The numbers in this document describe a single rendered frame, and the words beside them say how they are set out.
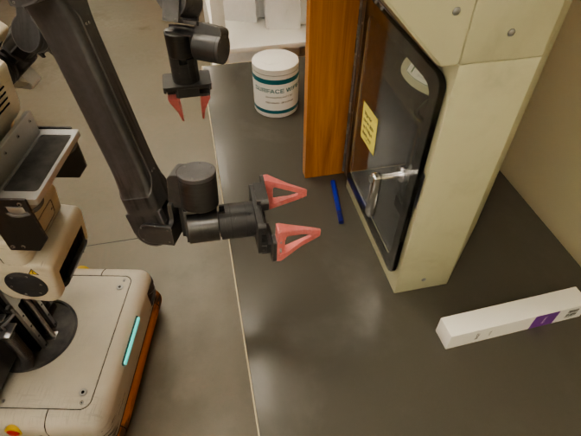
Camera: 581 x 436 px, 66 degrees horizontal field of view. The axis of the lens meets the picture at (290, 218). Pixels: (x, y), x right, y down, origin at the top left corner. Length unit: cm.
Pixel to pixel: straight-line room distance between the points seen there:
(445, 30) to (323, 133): 54
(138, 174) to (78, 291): 122
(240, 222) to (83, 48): 31
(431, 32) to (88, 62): 41
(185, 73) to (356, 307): 58
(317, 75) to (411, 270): 43
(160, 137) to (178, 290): 120
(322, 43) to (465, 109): 39
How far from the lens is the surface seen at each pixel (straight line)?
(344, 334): 84
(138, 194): 69
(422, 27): 55
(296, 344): 83
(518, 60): 64
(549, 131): 116
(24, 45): 118
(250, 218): 70
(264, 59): 131
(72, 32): 63
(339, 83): 99
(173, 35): 97
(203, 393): 184
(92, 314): 178
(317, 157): 108
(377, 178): 72
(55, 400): 166
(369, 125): 86
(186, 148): 285
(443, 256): 86
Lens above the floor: 166
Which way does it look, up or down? 46 degrees down
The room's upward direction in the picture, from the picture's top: straight up
